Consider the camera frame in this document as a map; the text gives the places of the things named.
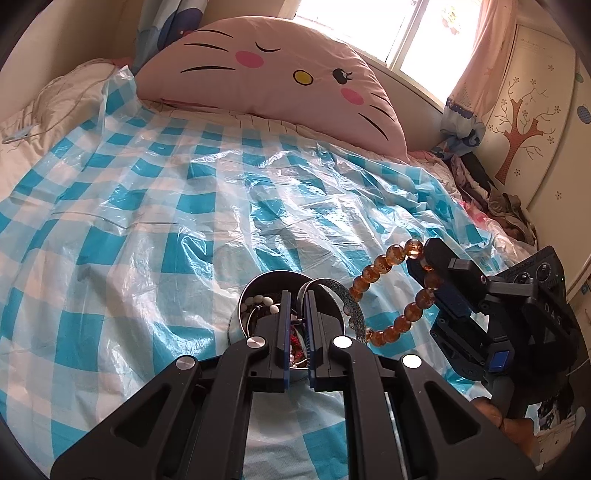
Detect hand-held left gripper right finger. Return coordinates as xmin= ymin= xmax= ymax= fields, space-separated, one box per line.
xmin=304 ymin=290 xmax=539 ymax=480

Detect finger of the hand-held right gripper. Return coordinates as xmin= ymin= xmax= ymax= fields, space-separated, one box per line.
xmin=429 ymin=310 xmax=492 ymax=384
xmin=422 ymin=237 xmax=490 ymax=320

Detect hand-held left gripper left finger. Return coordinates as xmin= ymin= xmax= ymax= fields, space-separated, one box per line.
xmin=50 ymin=291 xmax=293 ymax=480

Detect round metal tin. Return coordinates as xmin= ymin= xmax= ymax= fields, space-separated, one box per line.
xmin=229 ymin=272 xmax=352 ymax=384

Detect patterned silver bangle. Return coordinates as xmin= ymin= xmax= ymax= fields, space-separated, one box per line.
xmin=295 ymin=278 xmax=370 ymax=344

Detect amber bead bracelet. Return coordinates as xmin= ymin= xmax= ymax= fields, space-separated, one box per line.
xmin=348 ymin=237 xmax=444 ymax=348

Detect person's right hand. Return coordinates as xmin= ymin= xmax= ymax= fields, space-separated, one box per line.
xmin=473 ymin=397 xmax=539 ymax=462

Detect pile of clothes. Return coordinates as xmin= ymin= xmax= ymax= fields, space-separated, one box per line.
xmin=445 ymin=152 xmax=539 ymax=245

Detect cream wardrobe with tree decal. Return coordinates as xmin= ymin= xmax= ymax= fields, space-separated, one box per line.
xmin=475 ymin=18 xmax=591 ymax=296

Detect blue checkered plastic sheet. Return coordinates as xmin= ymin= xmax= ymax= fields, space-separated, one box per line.
xmin=0 ymin=65 xmax=504 ymax=480

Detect beige bed headboard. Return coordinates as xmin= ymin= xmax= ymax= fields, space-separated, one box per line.
xmin=360 ymin=51 xmax=446 ymax=116

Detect window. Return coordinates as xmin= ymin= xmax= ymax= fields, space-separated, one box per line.
xmin=291 ymin=0 xmax=485 ymax=86

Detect pink cat face pillow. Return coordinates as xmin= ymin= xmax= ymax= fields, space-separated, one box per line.
xmin=134 ymin=16 xmax=409 ymax=162

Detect pink and blue whale curtain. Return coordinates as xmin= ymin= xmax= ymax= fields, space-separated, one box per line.
xmin=136 ymin=0 xmax=183 ymax=70

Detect red cord bracelet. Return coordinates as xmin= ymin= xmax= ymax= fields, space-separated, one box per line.
xmin=290 ymin=322 xmax=309 ymax=366

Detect white bead bracelet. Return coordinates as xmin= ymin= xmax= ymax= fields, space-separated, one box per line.
xmin=245 ymin=295 xmax=296 ymax=367

